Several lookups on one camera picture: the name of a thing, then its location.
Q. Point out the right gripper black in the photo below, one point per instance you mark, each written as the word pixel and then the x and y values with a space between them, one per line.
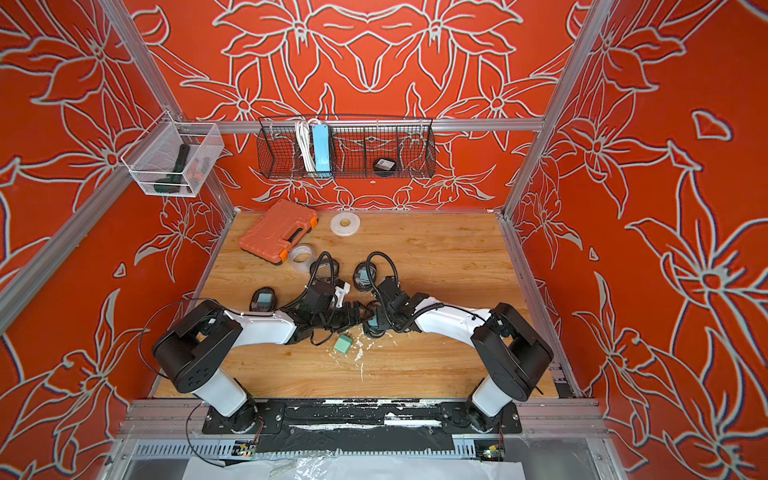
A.
pixel 381 311

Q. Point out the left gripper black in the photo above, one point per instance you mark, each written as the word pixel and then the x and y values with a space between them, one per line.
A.
pixel 357 319

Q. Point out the teal charger cube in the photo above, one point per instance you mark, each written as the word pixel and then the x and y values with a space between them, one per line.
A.
pixel 264 299

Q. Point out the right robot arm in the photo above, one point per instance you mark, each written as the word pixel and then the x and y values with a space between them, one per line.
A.
pixel 514 354

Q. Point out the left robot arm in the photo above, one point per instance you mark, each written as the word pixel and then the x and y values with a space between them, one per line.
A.
pixel 191 352

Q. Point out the green charger cube left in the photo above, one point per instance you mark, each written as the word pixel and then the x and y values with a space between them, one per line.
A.
pixel 343 344

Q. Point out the clear tape roll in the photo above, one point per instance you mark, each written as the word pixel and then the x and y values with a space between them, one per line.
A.
pixel 302 257

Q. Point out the white tape roll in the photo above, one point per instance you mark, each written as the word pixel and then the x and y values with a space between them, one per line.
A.
pixel 345 224

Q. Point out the orange tool case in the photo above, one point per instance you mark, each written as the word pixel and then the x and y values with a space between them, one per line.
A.
pixel 279 230

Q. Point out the black item in basket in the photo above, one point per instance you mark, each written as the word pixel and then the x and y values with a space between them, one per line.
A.
pixel 385 167

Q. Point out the blue power bank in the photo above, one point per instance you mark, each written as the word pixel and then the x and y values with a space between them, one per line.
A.
pixel 322 146

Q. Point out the dark green tool in bin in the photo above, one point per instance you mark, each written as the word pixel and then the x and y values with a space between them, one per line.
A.
pixel 171 182

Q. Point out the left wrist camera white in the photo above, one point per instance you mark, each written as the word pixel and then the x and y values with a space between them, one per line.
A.
pixel 341 289

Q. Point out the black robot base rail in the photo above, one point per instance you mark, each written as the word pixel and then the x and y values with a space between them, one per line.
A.
pixel 363 426

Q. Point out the black wire wall basket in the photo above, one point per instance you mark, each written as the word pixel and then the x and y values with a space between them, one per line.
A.
pixel 285 146

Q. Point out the clear acrylic wall bin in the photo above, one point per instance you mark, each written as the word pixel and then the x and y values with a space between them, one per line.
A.
pixel 153 153

